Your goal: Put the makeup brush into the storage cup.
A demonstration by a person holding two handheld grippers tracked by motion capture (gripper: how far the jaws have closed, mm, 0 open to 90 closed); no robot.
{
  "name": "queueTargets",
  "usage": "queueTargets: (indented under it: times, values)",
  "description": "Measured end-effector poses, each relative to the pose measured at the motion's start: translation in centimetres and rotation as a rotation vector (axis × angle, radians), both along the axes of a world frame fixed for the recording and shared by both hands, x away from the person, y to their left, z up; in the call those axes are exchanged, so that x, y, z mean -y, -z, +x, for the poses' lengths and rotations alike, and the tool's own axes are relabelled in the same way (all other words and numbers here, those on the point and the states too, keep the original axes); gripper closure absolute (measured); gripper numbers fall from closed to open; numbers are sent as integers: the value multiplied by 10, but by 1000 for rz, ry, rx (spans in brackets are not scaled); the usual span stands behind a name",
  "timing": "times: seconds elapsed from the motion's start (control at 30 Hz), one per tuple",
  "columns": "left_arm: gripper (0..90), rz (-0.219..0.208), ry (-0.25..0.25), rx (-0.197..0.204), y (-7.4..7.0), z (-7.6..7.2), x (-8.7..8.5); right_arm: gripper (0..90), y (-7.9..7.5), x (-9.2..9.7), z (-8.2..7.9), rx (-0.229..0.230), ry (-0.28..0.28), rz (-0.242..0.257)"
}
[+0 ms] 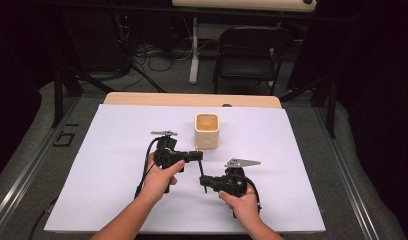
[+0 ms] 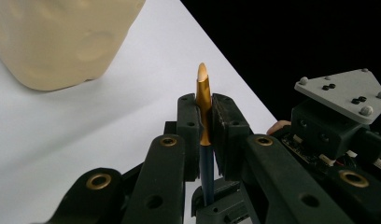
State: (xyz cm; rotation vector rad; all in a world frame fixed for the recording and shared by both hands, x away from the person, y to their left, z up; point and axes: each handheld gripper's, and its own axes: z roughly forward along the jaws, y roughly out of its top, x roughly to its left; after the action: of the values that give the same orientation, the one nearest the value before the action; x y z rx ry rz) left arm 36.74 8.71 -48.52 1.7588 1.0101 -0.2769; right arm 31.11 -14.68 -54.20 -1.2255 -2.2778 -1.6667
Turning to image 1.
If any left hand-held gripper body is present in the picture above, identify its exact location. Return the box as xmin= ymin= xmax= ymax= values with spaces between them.
xmin=150 ymin=129 xmax=189 ymax=168

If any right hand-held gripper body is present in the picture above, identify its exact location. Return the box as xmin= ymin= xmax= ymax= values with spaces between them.
xmin=219 ymin=157 xmax=262 ymax=198

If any cream square cup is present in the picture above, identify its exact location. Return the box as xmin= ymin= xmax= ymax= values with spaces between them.
xmin=194 ymin=112 xmax=221 ymax=151

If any person's right hand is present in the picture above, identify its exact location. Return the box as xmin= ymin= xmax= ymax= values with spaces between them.
xmin=218 ymin=184 xmax=262 ymax=224

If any person's left hand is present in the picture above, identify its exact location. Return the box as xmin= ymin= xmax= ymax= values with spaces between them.
xmin=141 ymin=152 xmax=187 ymax=203

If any wooden table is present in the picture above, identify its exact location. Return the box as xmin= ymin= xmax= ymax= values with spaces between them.
xmin=103 ymin=91 xmax=283 ymax=110

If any white paper sheet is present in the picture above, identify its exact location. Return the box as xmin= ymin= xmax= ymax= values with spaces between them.
xmin=44 ymin=103 xmax=327 ymax=234

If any black folding chair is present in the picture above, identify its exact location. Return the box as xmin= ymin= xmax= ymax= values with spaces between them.
xmin=212 ymin=26 xmax=292 ymax=97

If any white metal table leg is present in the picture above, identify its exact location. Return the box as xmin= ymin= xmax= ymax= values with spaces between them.
xmin=188 ymin=16 xmax=201 ymax=85

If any black metal stand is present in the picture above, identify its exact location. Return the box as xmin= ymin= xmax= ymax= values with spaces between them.
xmin=279 ymin=75 xmax=337 ymax=140
xmin=51 ymin=61 xmax=117 ymax=130

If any black equipment cabinet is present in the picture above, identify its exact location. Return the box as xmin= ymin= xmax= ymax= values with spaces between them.
xmin=62 ymin=9 xmax=127 ymax=72

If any beige background table top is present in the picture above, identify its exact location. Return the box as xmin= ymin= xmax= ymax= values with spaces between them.
xmin=171 ymin=0 xmax=318 ymax=13

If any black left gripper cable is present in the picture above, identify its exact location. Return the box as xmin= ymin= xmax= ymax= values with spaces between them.
xmin=134 ymin=136 xmax=161 ymax=200

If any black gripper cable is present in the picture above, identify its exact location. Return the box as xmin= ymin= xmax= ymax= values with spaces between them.
xmin=134 ymin=136 xmax=161 ymax=200
xmin=243 ymin=175 xmax=262 ymax=213

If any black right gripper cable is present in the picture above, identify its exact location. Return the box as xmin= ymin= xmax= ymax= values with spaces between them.
xmin=243 ymin=175 xmax=262 ymax=213

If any bundle of floor cables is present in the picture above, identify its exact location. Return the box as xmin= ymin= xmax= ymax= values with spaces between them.
xmin=117 ymin=41 xmax=194 ymax=94

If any aluminium floor rail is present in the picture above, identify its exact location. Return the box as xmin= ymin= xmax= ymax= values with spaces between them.
xmin=312 ymin=106 xmax=382 ymax=240
xmin=0 ymin=96 xmax=80 ymax=232

